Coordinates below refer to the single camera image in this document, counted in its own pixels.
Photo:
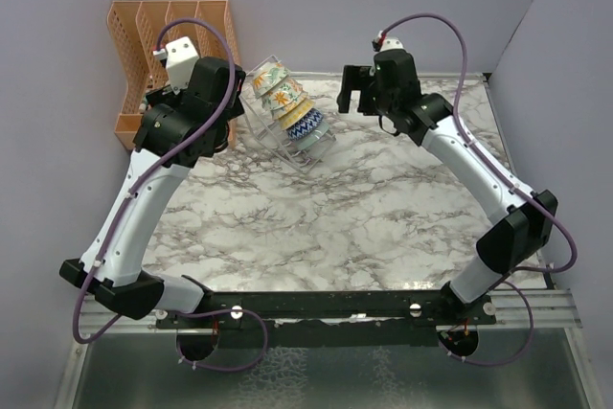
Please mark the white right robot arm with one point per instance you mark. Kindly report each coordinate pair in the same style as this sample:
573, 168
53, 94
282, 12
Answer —
390, 89

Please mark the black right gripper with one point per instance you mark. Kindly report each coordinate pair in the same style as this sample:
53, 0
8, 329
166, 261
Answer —
357, 78

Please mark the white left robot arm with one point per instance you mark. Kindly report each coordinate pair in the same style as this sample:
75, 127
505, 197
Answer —
182, 124

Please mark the blue yellow floral bowl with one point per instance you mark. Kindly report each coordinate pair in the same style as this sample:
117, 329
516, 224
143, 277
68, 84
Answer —
277, 113

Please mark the white wire dish rack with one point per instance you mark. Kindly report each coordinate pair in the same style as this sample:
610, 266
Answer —
268, 134

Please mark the items in organizer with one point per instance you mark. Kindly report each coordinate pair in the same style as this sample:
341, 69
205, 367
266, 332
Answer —
144, 104

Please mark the red patterned bowl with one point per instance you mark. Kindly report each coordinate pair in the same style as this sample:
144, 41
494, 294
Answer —
305, 125

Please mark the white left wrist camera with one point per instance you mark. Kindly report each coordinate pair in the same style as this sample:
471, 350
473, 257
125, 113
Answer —
180, 57

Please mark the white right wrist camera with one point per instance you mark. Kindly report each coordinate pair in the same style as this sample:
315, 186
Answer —
382, 43

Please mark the orange flower bowl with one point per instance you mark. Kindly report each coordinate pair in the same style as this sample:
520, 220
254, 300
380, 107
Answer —
287, 91
265, 78

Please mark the plain teal bowl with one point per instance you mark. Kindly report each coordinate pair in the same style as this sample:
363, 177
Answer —
313, 137

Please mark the yellow sun blue bowl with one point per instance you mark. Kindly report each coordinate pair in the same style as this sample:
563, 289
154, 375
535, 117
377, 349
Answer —
292, 117

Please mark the orange plastic file organizer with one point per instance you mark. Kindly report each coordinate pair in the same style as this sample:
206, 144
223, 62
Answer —
134, 26

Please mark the aluminium rail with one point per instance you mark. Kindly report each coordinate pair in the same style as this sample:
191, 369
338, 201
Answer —
553, 309

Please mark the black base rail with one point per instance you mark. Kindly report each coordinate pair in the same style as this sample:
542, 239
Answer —
317, 319

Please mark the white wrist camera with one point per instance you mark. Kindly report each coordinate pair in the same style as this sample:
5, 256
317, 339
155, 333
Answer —
180, 57
382, 43

